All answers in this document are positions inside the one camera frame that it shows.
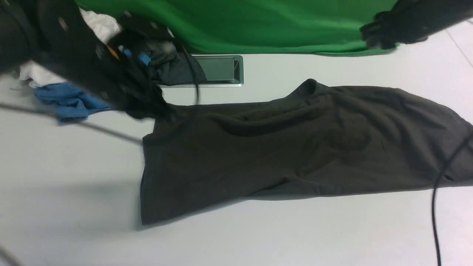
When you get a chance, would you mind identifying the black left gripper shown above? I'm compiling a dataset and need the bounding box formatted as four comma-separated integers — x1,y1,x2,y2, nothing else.
74,48,167,119

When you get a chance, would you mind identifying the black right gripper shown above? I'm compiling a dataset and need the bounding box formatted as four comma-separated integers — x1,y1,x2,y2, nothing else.
360,11,429,50

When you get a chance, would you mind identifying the dark gray long-sleeved shirt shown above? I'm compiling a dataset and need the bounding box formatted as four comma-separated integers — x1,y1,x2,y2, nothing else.
140,79,472,226

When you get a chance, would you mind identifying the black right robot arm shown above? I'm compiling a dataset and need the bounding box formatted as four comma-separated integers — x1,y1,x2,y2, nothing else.
360,0,473,50

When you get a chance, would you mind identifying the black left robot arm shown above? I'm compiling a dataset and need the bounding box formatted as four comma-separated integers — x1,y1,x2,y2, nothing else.
1,0,172,119

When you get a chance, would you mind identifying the dark slate crumpled garment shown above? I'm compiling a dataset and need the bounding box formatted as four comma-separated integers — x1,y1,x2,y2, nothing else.
139,41,207,86

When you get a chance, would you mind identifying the blue crumpled garment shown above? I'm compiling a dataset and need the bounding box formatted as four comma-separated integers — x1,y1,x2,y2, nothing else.
34,48,153,124

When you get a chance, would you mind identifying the white crumpled garment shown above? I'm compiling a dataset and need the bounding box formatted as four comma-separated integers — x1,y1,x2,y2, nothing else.
18,8,122,88

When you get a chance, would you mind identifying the green backdrop cloth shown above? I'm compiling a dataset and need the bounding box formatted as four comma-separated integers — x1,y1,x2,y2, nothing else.
76,0,395,56

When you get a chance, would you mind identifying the silver table cable hatch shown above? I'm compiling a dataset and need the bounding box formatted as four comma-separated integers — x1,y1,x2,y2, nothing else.
159,55,244,88

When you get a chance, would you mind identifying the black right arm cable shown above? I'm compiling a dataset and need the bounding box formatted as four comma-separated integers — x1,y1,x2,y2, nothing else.
431,133,473,266

